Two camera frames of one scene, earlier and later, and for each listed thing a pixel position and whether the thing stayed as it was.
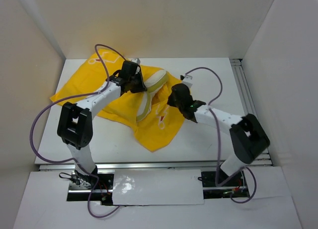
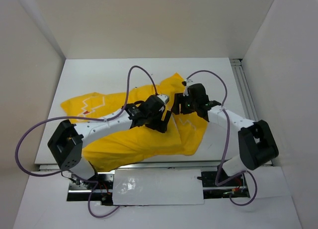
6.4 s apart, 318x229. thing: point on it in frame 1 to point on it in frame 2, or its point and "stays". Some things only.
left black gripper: [140, 87] to [159, 125]
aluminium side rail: [248, 104] stays
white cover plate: [157, 187] stays
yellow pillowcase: [163, 124] to [133, 144]
